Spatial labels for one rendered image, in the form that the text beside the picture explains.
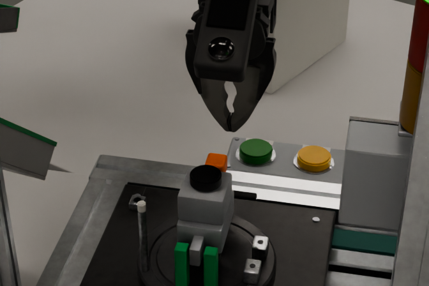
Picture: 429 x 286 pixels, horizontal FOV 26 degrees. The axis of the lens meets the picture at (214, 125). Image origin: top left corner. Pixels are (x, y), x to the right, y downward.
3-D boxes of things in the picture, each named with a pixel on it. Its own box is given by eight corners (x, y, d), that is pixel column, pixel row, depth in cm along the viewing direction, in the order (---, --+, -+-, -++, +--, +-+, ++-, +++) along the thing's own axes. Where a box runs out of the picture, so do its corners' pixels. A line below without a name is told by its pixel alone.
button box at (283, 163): (232, 173, 119) (232, 134, 115) (398, 194, 115) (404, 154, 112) (221, 208, 113) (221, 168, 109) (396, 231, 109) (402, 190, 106)
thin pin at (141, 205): (142, 265, 92) (138, 199, 87) (150, 267, 92) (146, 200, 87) (140, 270, 91) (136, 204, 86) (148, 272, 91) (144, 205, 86)
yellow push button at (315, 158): (299, 156, 113) (299, 142, 112) (331, 159, 112) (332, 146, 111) (294, 175, 110) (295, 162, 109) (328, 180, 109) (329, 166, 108)
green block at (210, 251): (206, 283, 90) (205, 245, 87) (218, 285, 90) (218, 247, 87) (203, 292, 89) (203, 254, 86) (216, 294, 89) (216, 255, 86)
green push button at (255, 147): (242, 149, 114) (242, 135, 113) (274, 152, 113) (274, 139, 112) (236, 168, 111) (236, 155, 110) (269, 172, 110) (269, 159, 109)
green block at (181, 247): (177, 279, 90) (177, 241, 87) (189, 281, 90) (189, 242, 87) (175, 288, 89) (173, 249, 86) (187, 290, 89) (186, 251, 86)
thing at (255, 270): (246, 269, 91) (246, 257, 91) (261, 270, 91) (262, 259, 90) (242, 283, 90) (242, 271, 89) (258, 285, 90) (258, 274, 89)
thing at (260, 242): (254, 245, 94) (254, 233, 93) (269, 247, 94) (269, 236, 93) (251, 258, 93) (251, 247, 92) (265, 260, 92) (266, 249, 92)
